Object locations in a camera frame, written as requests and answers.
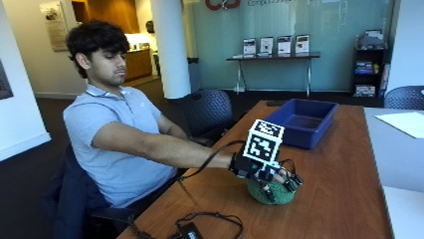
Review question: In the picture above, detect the white marker cube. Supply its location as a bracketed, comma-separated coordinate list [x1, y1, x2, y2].
[241, 119, 286, 166]

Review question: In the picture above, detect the wooden counter cabinet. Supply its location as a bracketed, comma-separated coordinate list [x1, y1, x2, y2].
[125, 48, 155, 83]

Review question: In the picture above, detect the person's black office chair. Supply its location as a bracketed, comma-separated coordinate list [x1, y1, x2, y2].
[91, 167, 190, 233]

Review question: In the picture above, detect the grey mesh chair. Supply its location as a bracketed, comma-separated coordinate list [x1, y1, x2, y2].
[383, 85, 424, 112]

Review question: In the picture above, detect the dark framed wall picture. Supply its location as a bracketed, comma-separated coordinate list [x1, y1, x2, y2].
[0, 59, 15, 101]

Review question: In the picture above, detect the framed brochure stand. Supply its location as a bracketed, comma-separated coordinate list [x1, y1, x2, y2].
[258, 36, 275, 56]
[277, 35, 293, 55]
[294, 34, 311, 55]
[241, 37, 257, 57]

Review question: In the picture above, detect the blue plastic bin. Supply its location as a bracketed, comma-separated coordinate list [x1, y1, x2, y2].
[261, 98, 341, 150]

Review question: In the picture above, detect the grey waste bin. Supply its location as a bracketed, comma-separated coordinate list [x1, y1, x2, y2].
[188, 57, 202, 94]

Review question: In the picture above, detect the white paper sheet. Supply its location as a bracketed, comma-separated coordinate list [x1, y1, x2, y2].
[374, 111, 424, 139]

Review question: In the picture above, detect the black glove cable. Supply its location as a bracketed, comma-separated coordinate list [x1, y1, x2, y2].
[128, 139, 246, 239]

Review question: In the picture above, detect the small black electronic box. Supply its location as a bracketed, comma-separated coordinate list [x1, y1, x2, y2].
[178, 222, 206, 239]

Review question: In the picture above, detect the person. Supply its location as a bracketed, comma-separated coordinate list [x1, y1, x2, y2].
[63, 19, 237, 209]

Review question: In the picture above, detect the white round pillar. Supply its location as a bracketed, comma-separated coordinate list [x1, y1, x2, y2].
[151, 0, 193, 100]

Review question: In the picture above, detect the pale wall poster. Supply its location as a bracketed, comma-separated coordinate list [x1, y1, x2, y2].
[39, 0, 71, 53]

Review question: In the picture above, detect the narrow dark console table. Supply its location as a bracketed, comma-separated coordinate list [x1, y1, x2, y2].
[225, 52, 322, 98]

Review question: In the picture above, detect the dark blue jacket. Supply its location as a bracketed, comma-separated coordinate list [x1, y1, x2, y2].
[42, 144, 112, 239]

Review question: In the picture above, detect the black magazine shelf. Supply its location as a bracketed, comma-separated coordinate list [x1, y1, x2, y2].
[350, 29, 392, 99]

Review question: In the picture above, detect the green round soft toy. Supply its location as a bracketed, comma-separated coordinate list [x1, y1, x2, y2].
[245, 178, 297, 206]

